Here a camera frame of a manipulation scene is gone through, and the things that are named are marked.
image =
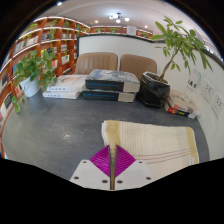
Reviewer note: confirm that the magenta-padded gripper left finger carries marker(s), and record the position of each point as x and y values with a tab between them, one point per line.
90	173

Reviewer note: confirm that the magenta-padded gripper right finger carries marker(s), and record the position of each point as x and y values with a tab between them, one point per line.
133	173

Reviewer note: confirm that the beige striped towel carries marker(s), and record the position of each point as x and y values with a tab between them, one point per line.
160	143

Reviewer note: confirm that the red-spined book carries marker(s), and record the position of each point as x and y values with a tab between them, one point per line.
176	111

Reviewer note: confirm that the thin dark-spined book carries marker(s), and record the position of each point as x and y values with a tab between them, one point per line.
106	96

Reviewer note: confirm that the thin white book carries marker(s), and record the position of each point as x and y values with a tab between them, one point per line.
61	94

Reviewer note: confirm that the small tree in black pot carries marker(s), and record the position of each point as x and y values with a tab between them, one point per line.
153	90

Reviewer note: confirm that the beige book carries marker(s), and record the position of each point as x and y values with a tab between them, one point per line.
183	101

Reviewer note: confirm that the thick white book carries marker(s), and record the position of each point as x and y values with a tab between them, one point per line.
66	82

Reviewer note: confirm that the leafy plant in white pot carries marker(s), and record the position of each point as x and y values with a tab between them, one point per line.
30	88

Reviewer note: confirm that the orange bookshelf unit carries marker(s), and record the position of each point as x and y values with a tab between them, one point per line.
33	41

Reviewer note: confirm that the ceiling chandelier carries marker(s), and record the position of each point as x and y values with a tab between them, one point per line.
118	17

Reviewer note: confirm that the recessed ceiling spotlights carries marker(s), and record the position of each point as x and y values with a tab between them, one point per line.
59	3

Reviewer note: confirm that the white wall socket panel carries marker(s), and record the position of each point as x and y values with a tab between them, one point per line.
208	90
218	105

